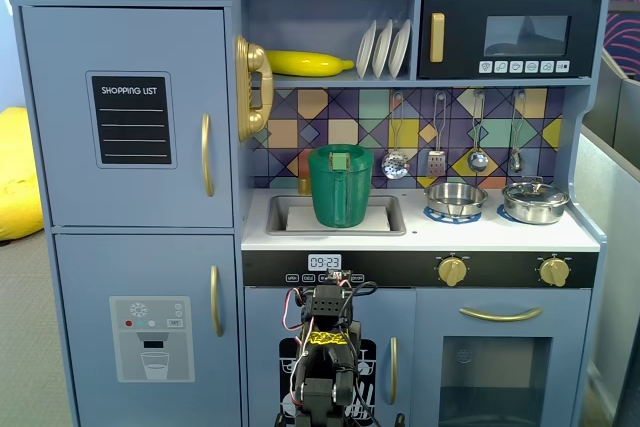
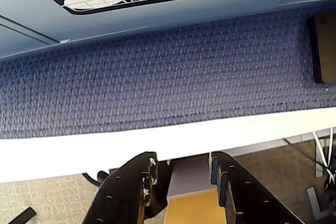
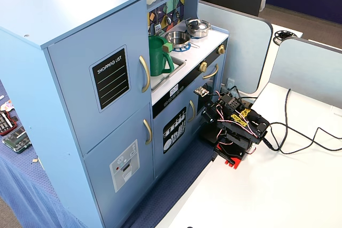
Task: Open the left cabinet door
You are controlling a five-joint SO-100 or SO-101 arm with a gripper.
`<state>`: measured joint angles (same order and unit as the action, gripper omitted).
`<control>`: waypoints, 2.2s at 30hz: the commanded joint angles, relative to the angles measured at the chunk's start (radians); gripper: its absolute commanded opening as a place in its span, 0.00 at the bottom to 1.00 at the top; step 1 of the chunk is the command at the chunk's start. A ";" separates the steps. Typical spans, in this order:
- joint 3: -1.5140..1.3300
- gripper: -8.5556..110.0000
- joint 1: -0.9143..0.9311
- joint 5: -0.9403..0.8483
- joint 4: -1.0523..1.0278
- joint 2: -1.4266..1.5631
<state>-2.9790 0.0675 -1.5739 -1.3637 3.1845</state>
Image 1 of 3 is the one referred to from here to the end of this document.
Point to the blue shopping list cabinet door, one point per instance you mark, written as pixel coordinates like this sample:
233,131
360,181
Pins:
60,147

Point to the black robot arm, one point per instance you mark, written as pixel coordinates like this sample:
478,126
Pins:
325,307

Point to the blue dishwasher door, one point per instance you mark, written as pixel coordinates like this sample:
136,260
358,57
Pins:
260,347

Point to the blue oven door with window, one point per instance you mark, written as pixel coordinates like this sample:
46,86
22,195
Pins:
430,372

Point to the steel open pan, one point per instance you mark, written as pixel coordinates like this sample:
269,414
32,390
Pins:
452,197

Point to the blue water dispenser fridge door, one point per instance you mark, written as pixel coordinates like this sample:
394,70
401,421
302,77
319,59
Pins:
90,297

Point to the black toy microwave door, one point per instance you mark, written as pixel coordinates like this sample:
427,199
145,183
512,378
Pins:
460,47

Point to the grey toy sink basin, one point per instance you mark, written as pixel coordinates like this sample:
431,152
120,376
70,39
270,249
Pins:
275,227

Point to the green plastic pitcher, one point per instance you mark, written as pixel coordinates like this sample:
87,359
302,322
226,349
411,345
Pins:
330,197

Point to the gold stove knob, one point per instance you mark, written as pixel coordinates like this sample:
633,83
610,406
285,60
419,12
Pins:
452,272
553,272

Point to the steel slotted skimmer spoon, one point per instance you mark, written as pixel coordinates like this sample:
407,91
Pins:
395,167

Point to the steel slotted spatula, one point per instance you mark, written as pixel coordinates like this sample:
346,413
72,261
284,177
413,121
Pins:
436,163

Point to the blue toy play kitchen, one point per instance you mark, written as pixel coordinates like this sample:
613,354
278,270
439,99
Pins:
500,239

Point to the steel ladle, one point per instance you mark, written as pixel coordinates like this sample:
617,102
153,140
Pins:
477,161

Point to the steel pot with lid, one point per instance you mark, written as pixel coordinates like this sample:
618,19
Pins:
535,207

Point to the gold toy telephone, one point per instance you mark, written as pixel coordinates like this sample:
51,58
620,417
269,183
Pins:
245,87

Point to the steel hanging spoon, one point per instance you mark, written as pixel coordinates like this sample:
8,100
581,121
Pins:
516,161

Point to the yellow toy banana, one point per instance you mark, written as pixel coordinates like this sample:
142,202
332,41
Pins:
305,64

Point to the white toy plate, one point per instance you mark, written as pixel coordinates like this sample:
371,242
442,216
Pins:
365,52
382,49
400,47

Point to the light grey desk partition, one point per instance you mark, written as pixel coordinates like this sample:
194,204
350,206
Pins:
600,247

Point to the dark desk panel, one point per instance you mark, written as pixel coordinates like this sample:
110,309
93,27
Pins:
615,97

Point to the yellow bean bag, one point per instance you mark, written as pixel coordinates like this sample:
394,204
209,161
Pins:
15,172

